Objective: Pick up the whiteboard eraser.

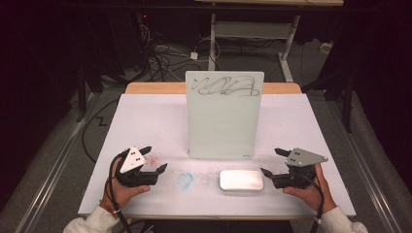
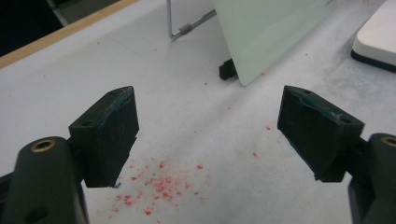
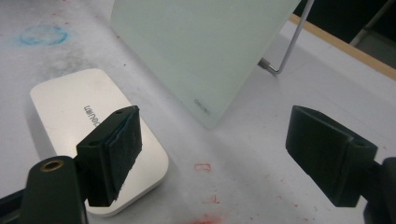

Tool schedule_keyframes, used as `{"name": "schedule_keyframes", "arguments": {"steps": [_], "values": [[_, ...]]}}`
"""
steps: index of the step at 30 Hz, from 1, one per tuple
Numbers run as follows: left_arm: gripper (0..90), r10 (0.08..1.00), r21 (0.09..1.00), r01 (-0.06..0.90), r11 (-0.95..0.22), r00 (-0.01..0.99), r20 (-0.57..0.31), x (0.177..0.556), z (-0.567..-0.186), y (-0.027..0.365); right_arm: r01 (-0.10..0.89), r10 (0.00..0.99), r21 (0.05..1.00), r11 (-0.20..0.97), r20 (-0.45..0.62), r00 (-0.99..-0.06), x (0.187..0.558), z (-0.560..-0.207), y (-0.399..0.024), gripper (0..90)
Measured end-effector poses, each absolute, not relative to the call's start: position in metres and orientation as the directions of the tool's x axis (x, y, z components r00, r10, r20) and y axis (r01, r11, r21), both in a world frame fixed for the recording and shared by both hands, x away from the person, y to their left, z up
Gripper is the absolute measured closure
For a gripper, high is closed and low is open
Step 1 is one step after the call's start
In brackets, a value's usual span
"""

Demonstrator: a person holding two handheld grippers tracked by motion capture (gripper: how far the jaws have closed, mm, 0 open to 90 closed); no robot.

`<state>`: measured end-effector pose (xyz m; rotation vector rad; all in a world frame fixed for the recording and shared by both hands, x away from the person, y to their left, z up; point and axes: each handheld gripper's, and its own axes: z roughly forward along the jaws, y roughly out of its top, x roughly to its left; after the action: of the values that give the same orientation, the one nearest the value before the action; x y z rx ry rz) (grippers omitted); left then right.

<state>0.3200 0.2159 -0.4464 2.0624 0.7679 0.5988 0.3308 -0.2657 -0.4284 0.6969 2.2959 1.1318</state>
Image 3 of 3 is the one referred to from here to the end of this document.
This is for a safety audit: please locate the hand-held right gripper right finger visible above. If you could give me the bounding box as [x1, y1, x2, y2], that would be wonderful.
[285, 105, 378, 208]

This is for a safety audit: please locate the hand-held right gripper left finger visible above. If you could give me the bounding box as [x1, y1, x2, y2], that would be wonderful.
[76, 105, 144, 208]

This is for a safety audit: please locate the white whiteboard eraser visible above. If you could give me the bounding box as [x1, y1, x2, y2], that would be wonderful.
[30, 68, 170, 217]

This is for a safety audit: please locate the metal whiteboard support leg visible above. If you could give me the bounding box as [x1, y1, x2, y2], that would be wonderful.
[257, 0, 316, 76]

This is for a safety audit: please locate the frosted glass whiteboard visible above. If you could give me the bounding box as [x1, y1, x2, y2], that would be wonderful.
[109, 0, 303, 130]

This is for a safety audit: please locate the white desk frame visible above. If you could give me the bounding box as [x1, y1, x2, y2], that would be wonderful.
[348, 0, 396, 48]

